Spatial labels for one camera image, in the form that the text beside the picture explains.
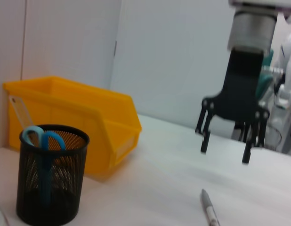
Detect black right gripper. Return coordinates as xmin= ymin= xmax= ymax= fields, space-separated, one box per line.
xmin=194 ymin=48 xmax=271 ymax=165

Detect grey clear pen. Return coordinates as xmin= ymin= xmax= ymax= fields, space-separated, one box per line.
xmin=201 ymin=188 xmax=221 ymax=226

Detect blue scissors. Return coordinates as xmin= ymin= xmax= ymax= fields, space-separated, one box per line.
xmin=22 ymin=126 xmax=66 ymax=205

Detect clear plastic ruler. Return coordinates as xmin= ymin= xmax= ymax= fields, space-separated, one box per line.
xmin=9 ymin=96 xmax=34 ymax=129

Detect black mesh pen holder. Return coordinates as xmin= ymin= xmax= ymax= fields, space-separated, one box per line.
xmin=16 ymin=124 xmax=90 ymax=226

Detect teal green background object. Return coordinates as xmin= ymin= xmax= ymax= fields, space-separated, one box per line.
xmin=255 ymin=48 xmax=275 ymax=101

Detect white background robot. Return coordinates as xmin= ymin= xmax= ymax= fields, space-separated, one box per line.
xmin=274 ymin=30 xmax=291 ymax=109

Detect yellow plastic bin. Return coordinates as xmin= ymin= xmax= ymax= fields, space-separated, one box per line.
xmin=2 ymin=76 xmax=143 ymax=176

